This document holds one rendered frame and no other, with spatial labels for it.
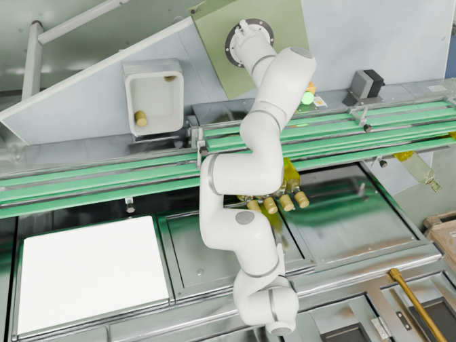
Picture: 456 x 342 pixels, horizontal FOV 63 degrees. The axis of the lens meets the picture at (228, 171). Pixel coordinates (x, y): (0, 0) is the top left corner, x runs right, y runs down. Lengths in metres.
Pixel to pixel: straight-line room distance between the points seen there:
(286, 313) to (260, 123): 0.44
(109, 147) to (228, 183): 0.67
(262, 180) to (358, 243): 0.79
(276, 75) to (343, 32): 0.68
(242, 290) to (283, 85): 0.45
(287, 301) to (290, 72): 0.51
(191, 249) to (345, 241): 0.55
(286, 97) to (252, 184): 0.21
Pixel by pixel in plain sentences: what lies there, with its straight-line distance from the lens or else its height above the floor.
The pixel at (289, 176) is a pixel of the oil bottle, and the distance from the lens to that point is 1.30.
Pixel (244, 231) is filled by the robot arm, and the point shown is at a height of 1.45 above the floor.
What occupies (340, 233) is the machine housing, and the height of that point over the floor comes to 1.20.
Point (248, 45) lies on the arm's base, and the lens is 1.11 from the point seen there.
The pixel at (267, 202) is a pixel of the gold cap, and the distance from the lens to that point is 1.22.
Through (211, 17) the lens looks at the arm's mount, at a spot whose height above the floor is 0.84.
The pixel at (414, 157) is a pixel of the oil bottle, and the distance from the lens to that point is 1.78.
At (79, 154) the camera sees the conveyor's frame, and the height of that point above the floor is 0.83.
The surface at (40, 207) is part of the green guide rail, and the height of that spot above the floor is 0.96.
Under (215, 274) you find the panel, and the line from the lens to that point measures 1.20.
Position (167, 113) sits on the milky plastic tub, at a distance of 1.33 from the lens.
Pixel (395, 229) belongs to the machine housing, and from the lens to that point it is 1.55.
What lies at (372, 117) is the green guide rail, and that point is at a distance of 1.52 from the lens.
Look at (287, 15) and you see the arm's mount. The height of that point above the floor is 0.84.
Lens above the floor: 1.83
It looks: 42 degrees down
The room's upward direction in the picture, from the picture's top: 156 degrees clockwise
